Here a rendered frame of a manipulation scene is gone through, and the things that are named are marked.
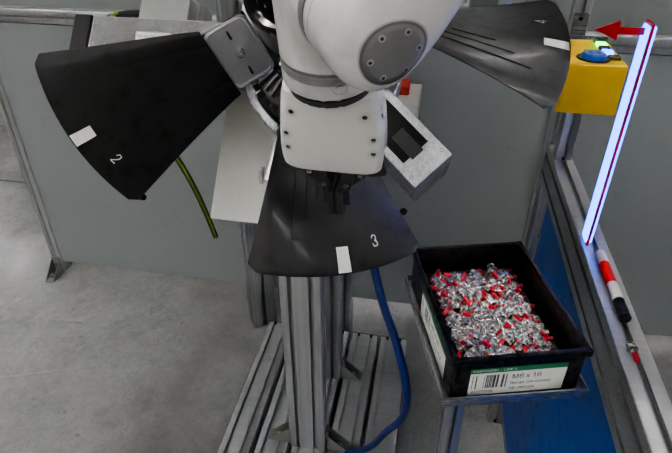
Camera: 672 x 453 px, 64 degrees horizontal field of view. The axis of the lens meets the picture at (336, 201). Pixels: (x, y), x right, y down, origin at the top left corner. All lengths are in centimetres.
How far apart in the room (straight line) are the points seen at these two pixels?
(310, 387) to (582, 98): 85
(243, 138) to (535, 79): 51
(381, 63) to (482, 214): 138
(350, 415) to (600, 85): 104
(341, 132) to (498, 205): 124
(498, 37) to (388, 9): 41
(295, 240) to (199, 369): 123
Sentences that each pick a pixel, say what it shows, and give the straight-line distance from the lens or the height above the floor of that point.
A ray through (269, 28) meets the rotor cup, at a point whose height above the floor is 118.
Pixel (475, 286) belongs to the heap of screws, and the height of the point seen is 85.
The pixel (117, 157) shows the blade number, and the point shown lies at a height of 101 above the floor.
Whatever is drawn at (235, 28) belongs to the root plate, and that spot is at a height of 117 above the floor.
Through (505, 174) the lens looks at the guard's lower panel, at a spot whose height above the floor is 59.
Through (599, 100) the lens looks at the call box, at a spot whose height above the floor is 101.
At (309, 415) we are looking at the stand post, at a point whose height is 22.
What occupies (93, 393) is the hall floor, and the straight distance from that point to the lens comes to 188.
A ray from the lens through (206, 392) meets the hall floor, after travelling 178.
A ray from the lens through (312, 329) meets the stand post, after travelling 122.
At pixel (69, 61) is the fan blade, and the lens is 81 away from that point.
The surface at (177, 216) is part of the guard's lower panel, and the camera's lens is 196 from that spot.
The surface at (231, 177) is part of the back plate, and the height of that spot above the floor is 89.
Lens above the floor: 135
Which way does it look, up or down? 32 degrees down
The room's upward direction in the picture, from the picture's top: straight up
